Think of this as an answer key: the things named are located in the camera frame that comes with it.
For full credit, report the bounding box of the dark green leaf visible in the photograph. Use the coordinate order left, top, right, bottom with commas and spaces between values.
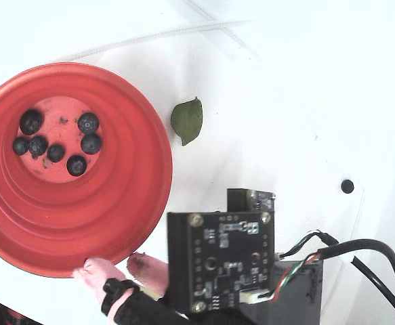
170, 96, 204, 147

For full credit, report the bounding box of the pink stained gripper finger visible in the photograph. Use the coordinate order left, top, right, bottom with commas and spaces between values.
126, 253, 169, 296

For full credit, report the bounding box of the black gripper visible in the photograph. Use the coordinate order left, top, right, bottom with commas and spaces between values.
239, 259, 324, 325

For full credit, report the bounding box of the pink covered gripper finger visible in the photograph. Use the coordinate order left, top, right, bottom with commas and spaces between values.
73, 257, 192, 325

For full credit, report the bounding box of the black camera circuit board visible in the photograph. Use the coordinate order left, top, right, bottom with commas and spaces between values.
226, 188, 276, 213
167, 211, 275, 314

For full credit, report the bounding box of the red collapsible cup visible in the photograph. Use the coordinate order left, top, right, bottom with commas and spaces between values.
0, 62, 173, 278

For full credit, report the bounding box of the thin wooden stick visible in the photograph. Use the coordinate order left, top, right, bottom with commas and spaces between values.
138, 286, 161, 301

